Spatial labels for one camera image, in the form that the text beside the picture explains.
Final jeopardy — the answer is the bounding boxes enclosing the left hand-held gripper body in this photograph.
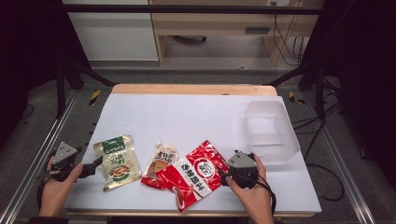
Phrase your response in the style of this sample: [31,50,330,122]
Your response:
[49,141,84,183]

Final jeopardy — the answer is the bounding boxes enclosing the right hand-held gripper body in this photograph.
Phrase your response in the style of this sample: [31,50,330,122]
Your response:
[221,149,260,190]

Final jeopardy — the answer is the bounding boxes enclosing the green and gold food pouch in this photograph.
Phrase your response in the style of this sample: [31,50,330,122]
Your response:
[92,133,143,192]

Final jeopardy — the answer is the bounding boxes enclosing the red and white food packet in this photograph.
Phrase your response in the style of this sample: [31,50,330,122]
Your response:
[156,139,231,213]

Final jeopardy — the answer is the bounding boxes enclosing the clear plastic container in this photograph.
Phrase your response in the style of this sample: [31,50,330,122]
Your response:
[244,99,302,166]

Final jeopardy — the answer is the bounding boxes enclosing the beige spouted sauce pouch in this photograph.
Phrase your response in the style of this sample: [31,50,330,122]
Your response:
[140,140,179,190]

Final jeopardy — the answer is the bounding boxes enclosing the person's right hand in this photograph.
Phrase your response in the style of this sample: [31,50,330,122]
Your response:
[225,153,276,224]

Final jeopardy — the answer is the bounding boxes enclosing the person's left hand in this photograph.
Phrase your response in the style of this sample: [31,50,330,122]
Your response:
[38,156,84,217]

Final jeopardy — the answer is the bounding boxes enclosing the black metal stand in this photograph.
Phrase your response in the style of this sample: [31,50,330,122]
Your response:
[266,61,327,122]
[55,58,117,119]

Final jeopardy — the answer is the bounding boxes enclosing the yellow and black tape piece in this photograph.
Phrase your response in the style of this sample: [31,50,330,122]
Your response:
[88,89,103,107]
[287,91,306,105]

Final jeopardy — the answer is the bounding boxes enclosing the wooden table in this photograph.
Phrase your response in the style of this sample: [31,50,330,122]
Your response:
[64,83,317,218]

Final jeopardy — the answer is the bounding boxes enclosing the dark curtain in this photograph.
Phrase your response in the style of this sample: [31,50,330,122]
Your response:
[0,0,92,150]
[300,0,396,188]

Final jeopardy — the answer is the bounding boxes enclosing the white cabinet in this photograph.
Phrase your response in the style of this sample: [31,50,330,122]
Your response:
[61,0,161,63]

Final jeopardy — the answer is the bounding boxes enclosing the wooden desk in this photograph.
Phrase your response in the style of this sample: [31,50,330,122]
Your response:
[148,0,325,67]

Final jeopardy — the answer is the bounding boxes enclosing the black metal crossbar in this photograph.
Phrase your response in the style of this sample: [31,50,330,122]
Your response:
[59,4,325,16]

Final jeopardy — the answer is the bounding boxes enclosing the aluminium rail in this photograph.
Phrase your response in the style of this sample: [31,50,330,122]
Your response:
[302,91,378,224]
[0,89,79,224]

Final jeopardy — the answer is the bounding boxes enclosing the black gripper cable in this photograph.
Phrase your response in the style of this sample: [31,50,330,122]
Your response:
[229,173,278,217]

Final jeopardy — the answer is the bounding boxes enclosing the black floor cables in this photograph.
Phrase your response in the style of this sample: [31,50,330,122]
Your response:
[292,102,346,203]

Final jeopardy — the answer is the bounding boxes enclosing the hanging black desk cables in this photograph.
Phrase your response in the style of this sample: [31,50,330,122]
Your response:
[272,13,306,67]

